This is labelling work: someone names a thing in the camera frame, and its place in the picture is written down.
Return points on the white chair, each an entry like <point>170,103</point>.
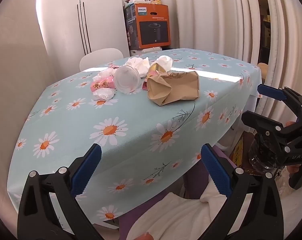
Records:
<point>100,57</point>

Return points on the small white tissue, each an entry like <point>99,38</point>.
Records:
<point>103,94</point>

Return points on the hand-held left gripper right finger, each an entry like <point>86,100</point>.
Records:
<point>216,170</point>

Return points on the beige cushion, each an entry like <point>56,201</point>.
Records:
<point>263,71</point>

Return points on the white fleece garment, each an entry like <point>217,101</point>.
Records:
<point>181,217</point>

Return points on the yellow pink snack packet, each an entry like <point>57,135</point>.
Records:
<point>154,68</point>

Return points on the white curtain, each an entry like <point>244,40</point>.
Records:
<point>216,17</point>

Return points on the brown paper bag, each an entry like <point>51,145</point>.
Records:
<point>181,87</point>

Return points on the orange appliance box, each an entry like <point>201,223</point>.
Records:
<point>153,30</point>

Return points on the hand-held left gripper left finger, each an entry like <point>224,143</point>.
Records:
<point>87,170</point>

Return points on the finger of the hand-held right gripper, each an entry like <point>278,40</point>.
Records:
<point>263,125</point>
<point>271,92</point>

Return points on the white storage box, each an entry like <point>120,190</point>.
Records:
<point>146,52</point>

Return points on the large white tissue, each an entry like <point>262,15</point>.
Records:
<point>141,66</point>

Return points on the daisy print tablecloth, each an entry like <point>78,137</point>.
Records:
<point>65,120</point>

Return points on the clear plastic cup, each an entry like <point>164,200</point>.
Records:
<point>127,80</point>

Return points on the pink flower print wrapper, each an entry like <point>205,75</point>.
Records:
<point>100,83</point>

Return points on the person's right hand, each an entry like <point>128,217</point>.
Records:
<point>295,169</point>

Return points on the white wardrobe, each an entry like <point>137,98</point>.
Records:
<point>103,17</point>

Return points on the yellow cardboard box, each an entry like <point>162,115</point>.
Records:
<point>237,152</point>

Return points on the white pink wrapper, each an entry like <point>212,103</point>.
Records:
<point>106,73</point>

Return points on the purple pants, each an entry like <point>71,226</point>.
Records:
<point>130,222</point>

